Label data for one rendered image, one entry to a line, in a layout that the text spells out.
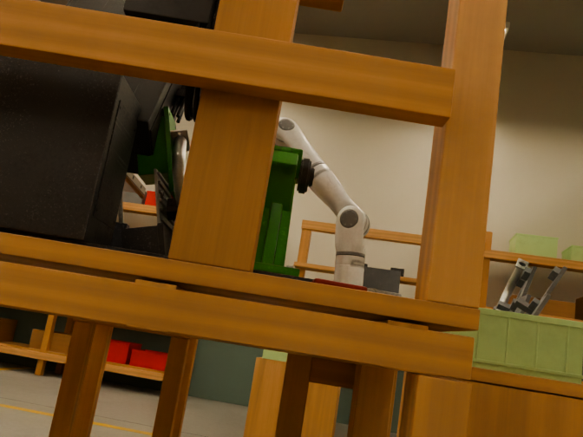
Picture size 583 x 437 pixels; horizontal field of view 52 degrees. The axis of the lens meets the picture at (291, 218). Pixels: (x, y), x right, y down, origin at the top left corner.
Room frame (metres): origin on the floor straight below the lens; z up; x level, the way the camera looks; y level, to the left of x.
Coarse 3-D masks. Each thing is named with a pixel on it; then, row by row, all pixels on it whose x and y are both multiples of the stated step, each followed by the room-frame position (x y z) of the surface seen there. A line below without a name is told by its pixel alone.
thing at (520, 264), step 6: (516, 264) 2.10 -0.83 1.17; (522, 264) 2.13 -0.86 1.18; (516, 270) 2.13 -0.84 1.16; (522, 270) 2.10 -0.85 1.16; (516, 276) 2.14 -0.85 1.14; (510, 282) 2.17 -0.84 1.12; (516, 282) 2.16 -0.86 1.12; (510, 288) 2.17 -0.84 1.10; (504, 294) 2.18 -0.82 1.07; (510, 294) 2.18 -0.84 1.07; (504, 300) 2.16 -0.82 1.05
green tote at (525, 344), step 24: (480, 312) 1.72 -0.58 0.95; (504, 312) 1.70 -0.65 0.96; (480, 336) 1.72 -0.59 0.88; (504, 336) 1.71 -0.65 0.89; (528, 336) 1.69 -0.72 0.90; (552, 336) 1.68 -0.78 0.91; (576, 336) 1.67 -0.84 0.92; (480, 360) 1.71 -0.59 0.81; (504, 360) 1.70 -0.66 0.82; (528, 360) 1.69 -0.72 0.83; (552, 360) 1.68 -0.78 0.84; (576, 360) 1.67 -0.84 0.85
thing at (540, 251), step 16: (512, 240) 6.21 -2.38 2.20; (528, 240) 5.96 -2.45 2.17; (544, 240) 5.93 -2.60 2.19; (496, 256) 5.92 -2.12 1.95; (512, 256) 5.90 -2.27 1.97; (528, 256) 5.87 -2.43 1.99; (544, 256) 5.92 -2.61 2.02; (576, 256) 5.90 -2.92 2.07; (480, 304) 5.98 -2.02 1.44; (560, 304) 5.92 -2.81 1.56; (576, 304) 6.21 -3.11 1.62; (576, 320) 5.84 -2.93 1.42
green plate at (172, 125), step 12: (168, 108) 1.33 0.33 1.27; (168, 120) 1.33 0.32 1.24; (168, 132) 1.33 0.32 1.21; (156, 144) 1.34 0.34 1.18; (168, 144) 1.33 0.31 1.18; (144, 156) 1.34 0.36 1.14; (156, 156) 1.34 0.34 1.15; (168, 156) 1.33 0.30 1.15; (144, 168) 1.34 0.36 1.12; (156, 168) 1.34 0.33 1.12; (168, 168) 1.33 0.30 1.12; (144, 180) 1.39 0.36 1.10; (168, 180) 1.33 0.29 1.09
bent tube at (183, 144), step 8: (176, 136) 1.34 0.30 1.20; (184, 136) 1.34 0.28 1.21; (176, 144) 1.31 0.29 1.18; (184, 144) 1.32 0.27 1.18; (176, 152) 1.28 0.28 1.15; (184, 152) 1.30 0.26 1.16; (176, 160) 1.27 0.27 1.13; (184, 160) 1.28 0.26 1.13; (176, 168) 1.27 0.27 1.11; (184, 168) 1.28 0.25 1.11; (176, 176) 1.27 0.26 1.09; (176, 184) 1.28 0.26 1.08; (176, 192) 1.29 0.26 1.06; (176, 200) 1.30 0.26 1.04
